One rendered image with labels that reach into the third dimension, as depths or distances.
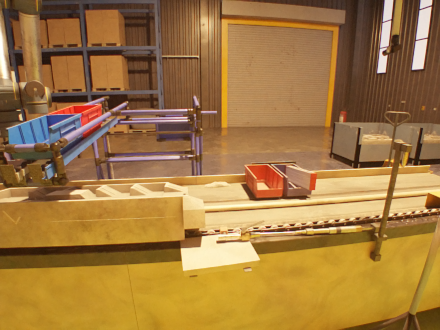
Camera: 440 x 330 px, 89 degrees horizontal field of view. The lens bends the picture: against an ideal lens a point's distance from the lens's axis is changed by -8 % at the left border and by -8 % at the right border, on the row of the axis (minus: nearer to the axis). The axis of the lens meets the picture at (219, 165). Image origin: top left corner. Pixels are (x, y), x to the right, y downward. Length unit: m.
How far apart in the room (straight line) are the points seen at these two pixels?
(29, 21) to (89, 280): 1.86
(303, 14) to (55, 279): 12.22
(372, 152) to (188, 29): 8.81
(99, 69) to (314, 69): 9.34
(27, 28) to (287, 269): 2.39
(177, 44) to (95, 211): 10.69
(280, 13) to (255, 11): 1.12
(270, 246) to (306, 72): 11.71
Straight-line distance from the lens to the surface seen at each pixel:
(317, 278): 1.44
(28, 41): 2.45
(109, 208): 1.10
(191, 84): 11.36
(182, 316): 1.40
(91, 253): 1.21
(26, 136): 1.21
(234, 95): 11.45
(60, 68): 10.93
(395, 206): 1.87
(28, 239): 1.29
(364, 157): 5.69
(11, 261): 1.40
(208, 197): 1.66
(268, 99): 11.89
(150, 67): 11.51
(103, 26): 10.58
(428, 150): 6.86
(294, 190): 1.68
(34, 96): 1.75
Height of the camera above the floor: 1.41
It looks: 16 degrees down
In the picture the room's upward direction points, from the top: straight up
